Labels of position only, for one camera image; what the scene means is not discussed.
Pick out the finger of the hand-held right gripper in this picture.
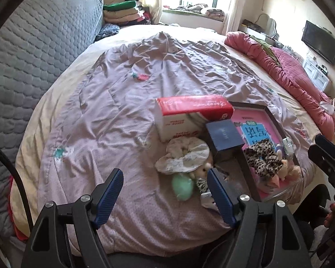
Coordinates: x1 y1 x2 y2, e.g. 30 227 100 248
315 135 335 160
308 143 335 175

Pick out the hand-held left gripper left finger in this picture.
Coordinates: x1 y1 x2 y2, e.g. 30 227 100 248
21 168 124 268

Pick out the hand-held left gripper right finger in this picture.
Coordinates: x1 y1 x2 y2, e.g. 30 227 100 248
207 168 313 268

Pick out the small brown plush toy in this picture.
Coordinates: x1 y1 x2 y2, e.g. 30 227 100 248
195 164 213 181

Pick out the beige plush bear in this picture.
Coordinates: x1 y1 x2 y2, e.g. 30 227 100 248
278 159 301 181

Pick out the dark grey box tray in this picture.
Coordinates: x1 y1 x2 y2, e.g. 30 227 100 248
212 102 304 203

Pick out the white green patterned packet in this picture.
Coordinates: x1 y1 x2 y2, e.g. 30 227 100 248
281 138 295 157

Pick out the leopard print scrunchie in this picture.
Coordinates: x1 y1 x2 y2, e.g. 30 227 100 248
244 140 284 178

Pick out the pale green soft ball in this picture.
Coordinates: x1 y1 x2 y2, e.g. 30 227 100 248
171 173 195 202

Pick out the person's right hand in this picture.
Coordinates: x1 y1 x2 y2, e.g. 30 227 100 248
324 203 335 228

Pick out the small white packet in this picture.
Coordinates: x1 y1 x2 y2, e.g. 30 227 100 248
200 193 222 210

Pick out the black white patterned cloth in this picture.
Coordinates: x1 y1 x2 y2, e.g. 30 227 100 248
197 179 212 194

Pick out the clear plastic bag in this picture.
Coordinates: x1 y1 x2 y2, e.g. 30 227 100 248
319 99 335 115

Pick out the white floral scrunchie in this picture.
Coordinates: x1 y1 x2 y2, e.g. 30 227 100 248
155 138 211 175

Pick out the dark blue box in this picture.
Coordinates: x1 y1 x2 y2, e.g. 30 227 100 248
205 119 245 160

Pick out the white drawer cabinet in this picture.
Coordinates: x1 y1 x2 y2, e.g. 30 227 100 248
303 56 330 91

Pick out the pink quilt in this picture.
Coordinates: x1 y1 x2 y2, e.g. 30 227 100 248
224 31 335 143

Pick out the purple grey bed blanket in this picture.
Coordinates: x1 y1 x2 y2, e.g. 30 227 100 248
39 32 322 257

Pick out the red tissue pack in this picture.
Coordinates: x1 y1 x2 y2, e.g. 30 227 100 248
155 95 234 143

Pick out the red cloth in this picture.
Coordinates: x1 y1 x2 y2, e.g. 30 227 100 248
8 199 29 241

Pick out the cream bed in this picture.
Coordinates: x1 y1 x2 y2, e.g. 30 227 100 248
10 24 335 257

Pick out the black television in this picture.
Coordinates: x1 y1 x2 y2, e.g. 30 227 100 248
301 20 335 65

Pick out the green cloth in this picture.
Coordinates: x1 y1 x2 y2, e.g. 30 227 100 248
249 35 281 68

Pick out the white framed mirror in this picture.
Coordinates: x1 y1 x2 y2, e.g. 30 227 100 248
254 13 278 38

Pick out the grey quilted headboard cover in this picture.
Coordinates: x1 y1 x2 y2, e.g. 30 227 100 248
0 0 104 235

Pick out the dark patterned pillow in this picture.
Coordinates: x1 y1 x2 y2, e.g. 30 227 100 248
95 24 120 42

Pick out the cream curtain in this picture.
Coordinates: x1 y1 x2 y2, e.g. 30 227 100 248
137 0 164 24
223 0 251 34

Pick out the stack of folded clothes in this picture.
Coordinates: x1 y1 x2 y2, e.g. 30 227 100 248
103 0 155 26

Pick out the bedding on window sill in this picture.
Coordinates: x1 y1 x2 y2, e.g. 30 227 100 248
178 3 225 21

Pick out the pink tray with dark frame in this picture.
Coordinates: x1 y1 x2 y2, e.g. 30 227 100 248
231 109 300 199

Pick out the black cable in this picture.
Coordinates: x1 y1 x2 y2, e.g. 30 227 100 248
0 141 34 227

